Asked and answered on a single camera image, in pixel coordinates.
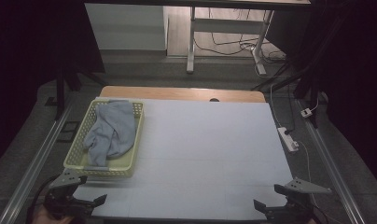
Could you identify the desk with white legs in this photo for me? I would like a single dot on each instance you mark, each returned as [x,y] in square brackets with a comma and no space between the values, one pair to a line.
[192,46]

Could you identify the white cabinet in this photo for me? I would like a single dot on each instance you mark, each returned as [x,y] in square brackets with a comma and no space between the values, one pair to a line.
[127,28]

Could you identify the person's left hand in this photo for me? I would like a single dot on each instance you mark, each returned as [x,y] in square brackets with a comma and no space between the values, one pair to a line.
[51,220]

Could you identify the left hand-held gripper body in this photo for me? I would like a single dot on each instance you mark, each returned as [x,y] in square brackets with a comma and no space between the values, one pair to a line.
[63,180]

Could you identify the black curtain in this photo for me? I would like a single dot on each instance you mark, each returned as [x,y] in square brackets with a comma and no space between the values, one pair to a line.
[357,77]
[28,56]

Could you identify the grey-blue cloth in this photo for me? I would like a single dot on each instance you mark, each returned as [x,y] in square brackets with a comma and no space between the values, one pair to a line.
[115,130]

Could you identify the black table grommet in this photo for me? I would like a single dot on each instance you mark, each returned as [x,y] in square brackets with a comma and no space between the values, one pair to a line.
[214,100]

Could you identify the wooden table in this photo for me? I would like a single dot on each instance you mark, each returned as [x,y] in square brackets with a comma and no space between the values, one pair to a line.
[177,93]

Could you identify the yellow perforated plastic basket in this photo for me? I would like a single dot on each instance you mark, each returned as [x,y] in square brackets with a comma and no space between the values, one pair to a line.
[131,168]

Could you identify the black floor plate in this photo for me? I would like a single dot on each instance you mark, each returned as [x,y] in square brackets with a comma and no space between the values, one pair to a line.
[68,131]

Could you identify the metal floor rail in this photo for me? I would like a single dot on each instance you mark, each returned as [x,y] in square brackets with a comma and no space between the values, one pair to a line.
[331,168]
[37,161]

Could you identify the white table mat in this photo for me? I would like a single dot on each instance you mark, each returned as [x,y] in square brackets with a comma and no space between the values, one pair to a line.
[208,149]

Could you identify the black metal stand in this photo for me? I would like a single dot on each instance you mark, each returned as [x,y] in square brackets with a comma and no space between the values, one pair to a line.
[304,81]
[60,93]

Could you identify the white power strip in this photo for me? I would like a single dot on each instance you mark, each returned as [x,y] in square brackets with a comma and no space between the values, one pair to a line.
[286,137]

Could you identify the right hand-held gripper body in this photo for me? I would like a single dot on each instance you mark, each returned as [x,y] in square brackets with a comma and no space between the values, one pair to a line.
[304,187]

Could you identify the small white adapter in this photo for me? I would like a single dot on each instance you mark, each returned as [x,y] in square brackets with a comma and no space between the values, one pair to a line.
[306,112]

